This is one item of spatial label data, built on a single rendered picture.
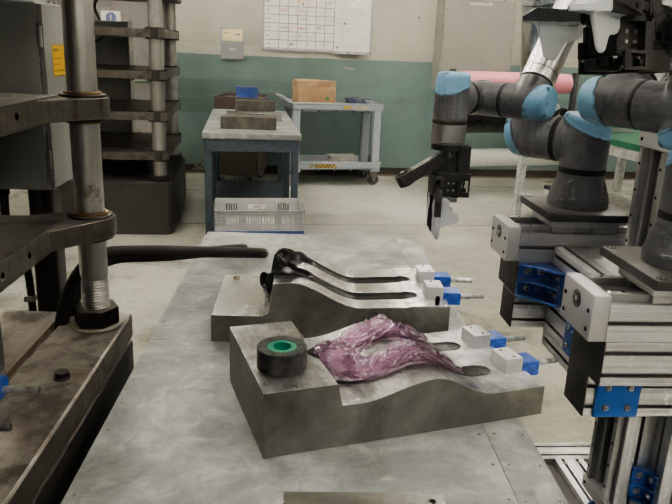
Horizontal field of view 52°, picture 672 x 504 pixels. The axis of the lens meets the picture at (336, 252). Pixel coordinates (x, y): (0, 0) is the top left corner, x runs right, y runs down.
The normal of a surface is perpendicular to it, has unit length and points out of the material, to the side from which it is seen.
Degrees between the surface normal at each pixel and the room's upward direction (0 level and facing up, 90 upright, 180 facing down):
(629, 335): 90
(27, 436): 0
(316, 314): 90
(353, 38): 90
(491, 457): 0
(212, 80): 90
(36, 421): 0
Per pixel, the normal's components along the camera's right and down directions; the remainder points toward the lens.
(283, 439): 0.33, 0.28
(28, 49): 0.04, 0.29
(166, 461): 0.04, -0.96
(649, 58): 0.50, 0.14
